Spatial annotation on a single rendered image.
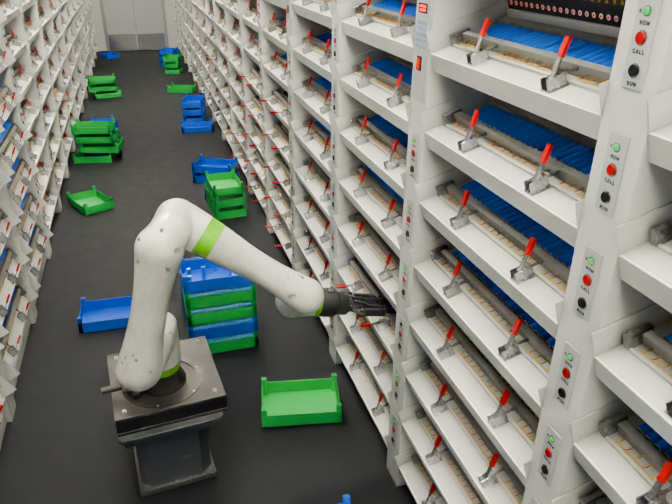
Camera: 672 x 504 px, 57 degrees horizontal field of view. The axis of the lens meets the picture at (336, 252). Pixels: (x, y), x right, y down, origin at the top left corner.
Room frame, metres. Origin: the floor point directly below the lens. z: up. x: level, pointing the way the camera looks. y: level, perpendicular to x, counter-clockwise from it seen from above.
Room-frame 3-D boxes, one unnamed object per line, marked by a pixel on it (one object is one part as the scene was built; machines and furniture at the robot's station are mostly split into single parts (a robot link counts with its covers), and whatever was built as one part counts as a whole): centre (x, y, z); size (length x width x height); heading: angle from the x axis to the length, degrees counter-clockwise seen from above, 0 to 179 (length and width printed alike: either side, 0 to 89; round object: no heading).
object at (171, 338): (1.58, 0.55, 0.50); 0.16 x 0.13 x 0.19; 178
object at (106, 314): (2.51, 1.06, 0.04); 0.30 x 0.20 x 0.08; 105
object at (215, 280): (2.34, 0.51, 0.36); 0.30 x 0.20 x 0.08; 108
